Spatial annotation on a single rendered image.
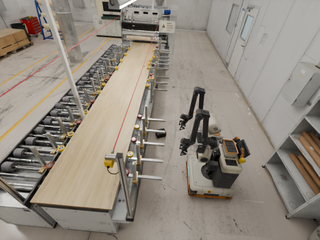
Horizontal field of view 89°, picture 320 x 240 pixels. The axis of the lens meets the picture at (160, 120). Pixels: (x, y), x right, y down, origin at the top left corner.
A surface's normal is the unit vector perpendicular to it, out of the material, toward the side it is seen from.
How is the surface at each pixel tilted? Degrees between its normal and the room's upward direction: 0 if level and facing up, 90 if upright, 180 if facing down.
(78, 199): 0
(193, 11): 90
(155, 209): 0
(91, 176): 0
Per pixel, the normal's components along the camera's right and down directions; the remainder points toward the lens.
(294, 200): 0.05, -0.76
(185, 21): -0.07, 0.65
